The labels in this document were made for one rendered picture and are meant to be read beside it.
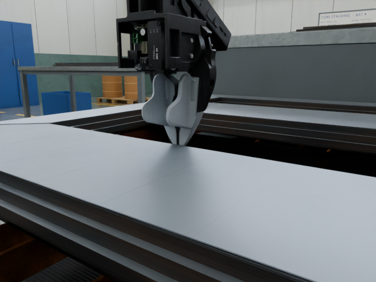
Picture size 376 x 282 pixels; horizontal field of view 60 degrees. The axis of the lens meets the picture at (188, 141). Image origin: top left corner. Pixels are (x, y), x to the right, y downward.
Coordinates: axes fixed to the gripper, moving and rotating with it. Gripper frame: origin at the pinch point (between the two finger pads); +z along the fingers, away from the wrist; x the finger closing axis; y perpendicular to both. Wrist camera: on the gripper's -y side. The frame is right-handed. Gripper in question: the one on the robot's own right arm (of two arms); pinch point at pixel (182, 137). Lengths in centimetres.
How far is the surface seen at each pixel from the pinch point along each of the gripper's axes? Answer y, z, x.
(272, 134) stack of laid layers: -24.0, 3.4, 2.9
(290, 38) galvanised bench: -71, -17, -11
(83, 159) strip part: 12.2, 0.7, -4.0
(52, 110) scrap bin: -238, 54, -410
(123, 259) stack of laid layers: 20.0, 3.2, 10.0
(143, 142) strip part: 2.6, 0.8, -4.4
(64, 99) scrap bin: -239, 37, -380
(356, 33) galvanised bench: -71, -17, 7
